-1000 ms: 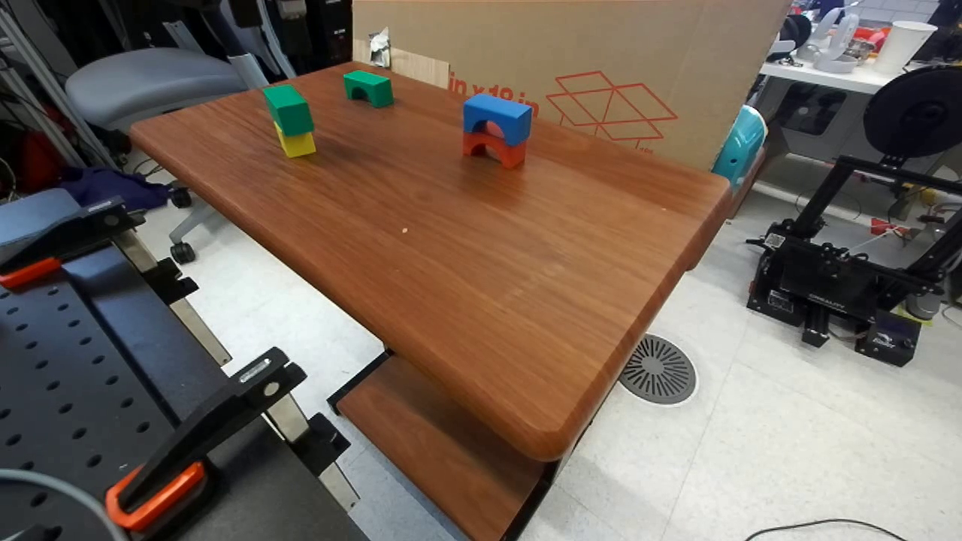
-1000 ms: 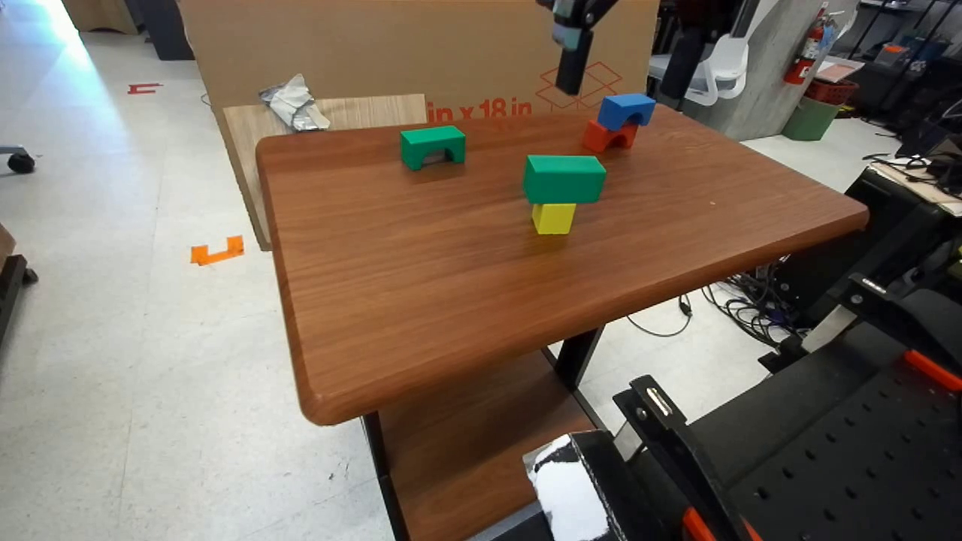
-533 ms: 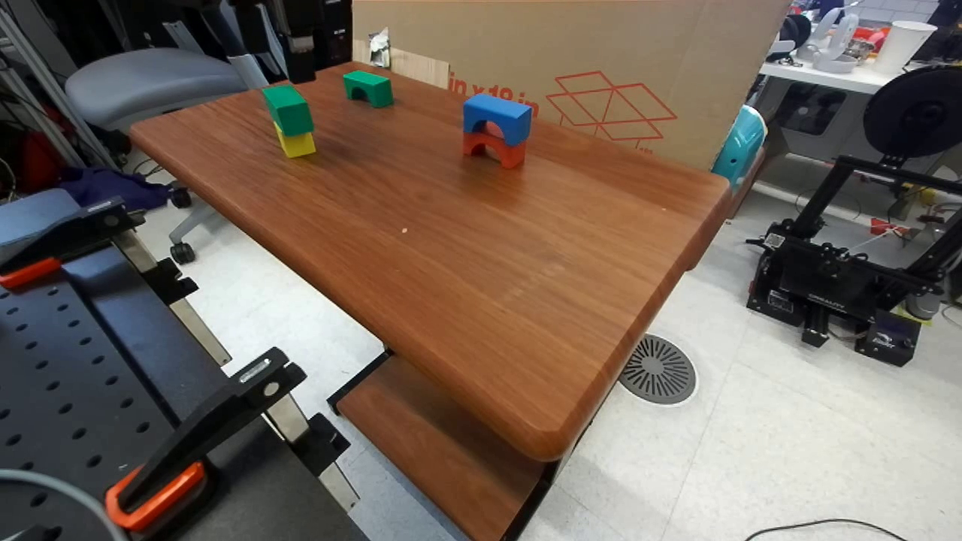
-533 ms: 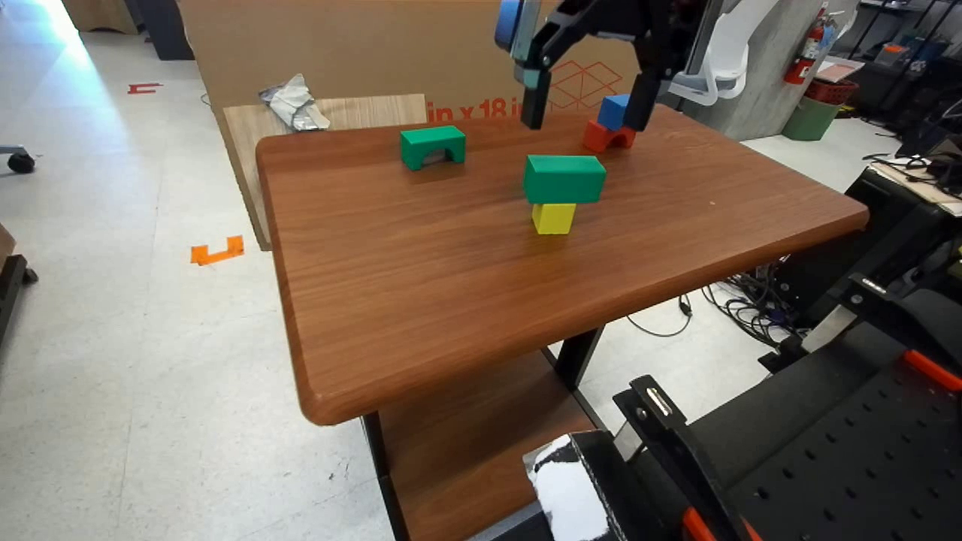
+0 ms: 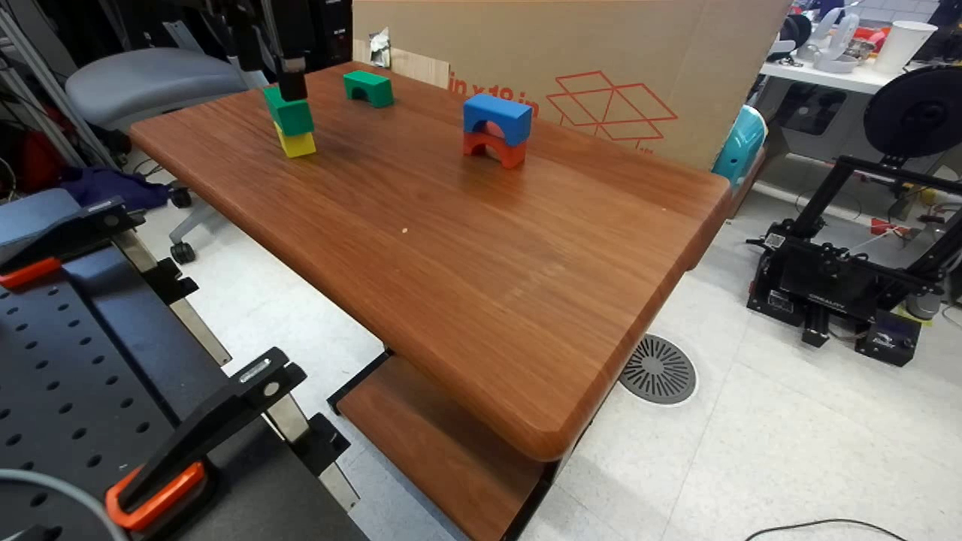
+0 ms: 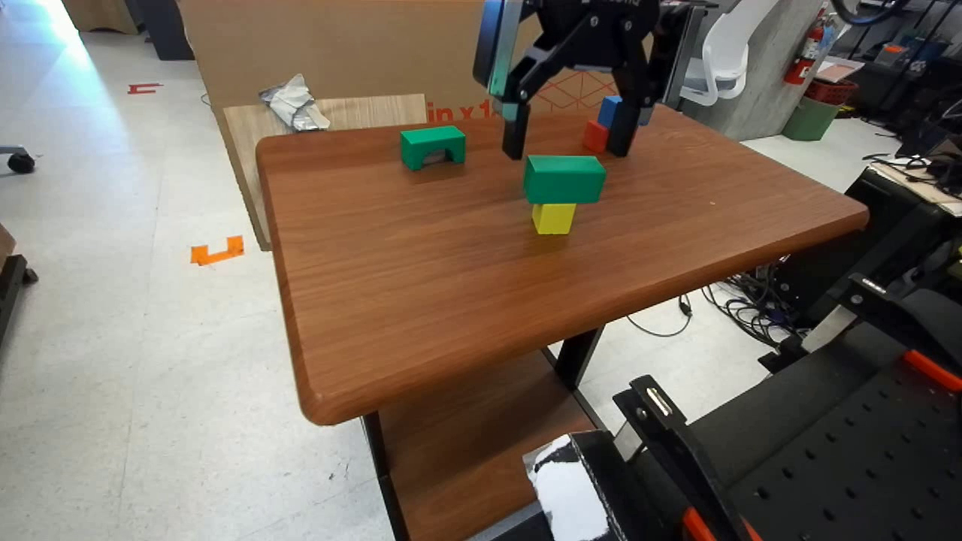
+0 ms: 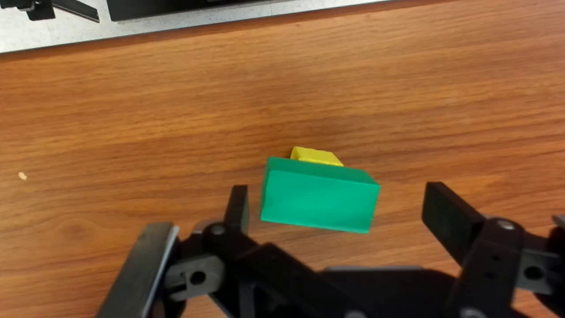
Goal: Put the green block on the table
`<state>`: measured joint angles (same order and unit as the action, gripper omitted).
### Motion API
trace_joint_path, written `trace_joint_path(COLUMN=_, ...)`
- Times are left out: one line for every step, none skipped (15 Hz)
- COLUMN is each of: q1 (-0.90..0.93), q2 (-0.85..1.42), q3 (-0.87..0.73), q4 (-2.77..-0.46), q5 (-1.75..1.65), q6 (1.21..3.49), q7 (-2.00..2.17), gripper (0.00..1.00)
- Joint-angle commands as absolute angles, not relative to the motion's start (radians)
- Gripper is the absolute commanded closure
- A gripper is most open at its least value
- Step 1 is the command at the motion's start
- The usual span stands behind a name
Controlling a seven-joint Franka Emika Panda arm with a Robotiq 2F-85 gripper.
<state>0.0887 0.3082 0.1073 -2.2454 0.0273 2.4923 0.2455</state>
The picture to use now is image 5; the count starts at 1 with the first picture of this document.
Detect wooden lower shelf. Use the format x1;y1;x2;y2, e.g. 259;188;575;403
330;355;560;541

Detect green arch block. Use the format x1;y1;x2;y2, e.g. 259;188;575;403
339;65;398;112

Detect grey office chair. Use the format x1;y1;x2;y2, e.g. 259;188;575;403
63;44;252;269

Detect red arch block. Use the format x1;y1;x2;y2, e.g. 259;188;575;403
460;128;529;174

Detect blue arch block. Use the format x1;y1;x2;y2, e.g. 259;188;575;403
460;89;534;146

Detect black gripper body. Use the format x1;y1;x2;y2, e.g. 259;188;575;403
262;0;325;61

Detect thin black floor cable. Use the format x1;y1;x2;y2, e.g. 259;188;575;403
743;514;911;541

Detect black 3D printer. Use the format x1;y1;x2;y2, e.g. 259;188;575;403
743;146;962;371

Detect grey coiled cable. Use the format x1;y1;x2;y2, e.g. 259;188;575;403
0;465;108;541

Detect round metal floor drain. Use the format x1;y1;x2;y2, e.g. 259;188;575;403
617;333;700;409

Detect large cardboard box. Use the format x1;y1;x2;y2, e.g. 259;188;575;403
350;0;792;174

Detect yellow block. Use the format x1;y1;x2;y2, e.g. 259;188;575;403
275;124;321;161

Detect white side table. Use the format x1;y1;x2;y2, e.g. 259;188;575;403
758;14;950;98

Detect black perforated breadboard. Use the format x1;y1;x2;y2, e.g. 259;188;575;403
0;243;371;541

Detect black filament spool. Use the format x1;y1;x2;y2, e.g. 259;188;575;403
859;62;962;161

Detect orange and black bar clamp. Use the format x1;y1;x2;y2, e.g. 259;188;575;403
102;345;309;537
0;255;66;295

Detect green rectangular block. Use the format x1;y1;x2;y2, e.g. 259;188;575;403
262;84;319;139

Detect teal plastic container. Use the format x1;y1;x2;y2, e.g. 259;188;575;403
710;102;773;188

